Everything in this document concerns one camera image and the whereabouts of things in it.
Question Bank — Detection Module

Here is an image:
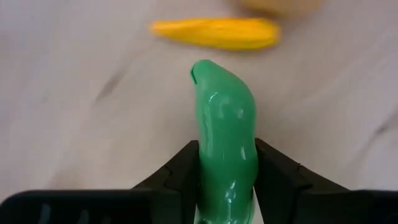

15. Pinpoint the small yellow toy pepper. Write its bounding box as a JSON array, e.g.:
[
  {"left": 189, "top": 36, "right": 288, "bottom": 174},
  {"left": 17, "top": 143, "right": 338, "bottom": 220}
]
[{"left": 149, "top": 17, "right": 282, "bottom": 51}]

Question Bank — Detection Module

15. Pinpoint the tan toy potato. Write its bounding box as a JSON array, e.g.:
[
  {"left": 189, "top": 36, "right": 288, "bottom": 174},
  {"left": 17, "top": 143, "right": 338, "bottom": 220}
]
[{"left": 238, "top": 0, "right": 326, "bottom": 16}]

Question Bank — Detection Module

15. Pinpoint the green toy cucumber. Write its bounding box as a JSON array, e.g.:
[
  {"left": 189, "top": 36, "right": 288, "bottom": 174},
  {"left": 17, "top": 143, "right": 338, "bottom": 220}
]
[{"left": 189, "top": 58, "right": 259, "bottom": 224}]

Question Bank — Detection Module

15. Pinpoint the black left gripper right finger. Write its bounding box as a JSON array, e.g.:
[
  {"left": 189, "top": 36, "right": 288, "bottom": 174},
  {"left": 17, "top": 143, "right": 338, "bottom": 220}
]
[{"left": 254, "top": 138, "right": 349, "bottom": 224}]

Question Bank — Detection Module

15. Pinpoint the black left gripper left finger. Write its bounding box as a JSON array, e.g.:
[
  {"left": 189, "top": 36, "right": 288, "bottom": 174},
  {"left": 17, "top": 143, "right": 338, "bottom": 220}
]
[{"left": 132, "top": 139, "right": 201, "bottom": 224}]

